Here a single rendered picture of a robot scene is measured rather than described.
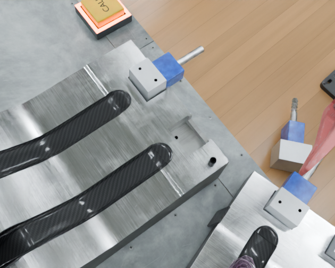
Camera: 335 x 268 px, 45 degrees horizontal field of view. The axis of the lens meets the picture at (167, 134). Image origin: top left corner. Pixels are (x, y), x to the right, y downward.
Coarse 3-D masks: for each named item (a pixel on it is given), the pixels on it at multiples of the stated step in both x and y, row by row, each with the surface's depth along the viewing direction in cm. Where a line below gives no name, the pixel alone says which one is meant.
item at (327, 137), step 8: (328, 112) 32; (328, 120) 32; (320, 128) 31; (328, 128) 31; (320, 136) 30; (328, 136) 27; (320, 144) 28; (328, 144) 27; (312, 152) 29; (320, 152) 27; (328, 152) 27; (312, 160) 27; (320, 160) 27; (304, 168) 28
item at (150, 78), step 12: (144, 60) 62; (156, 60) 64; (168, 60) 64; (180, 60) 65; (132, 72) 61; (144, 72) 62; (156, 72) 62; (168, 72) 63; (180, 72) 64; (144, 84) 61; (156, 84) 61; (168, 84) 64; (144, 96) 63
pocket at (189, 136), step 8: (184, 120) 63; (168, 128) 61; (176, 128) 64; (184, 128) 64; (192, 128) 64; (176, 136) 64; (184, 136) 64; (192, 136) 64; (200, 136) 63; (184, 144) 63; (192, 144) 64; (200, 144) 64; (192, 152) 63
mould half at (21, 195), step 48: (48, 96) 63; (96, 96) 63; (0, 144) 57; (96, 144) 60; (144, 144) 60; (0, 192) 53; (48, 192) 56; (144, 192) 58; (192, 192) 63; (96, 240) 55
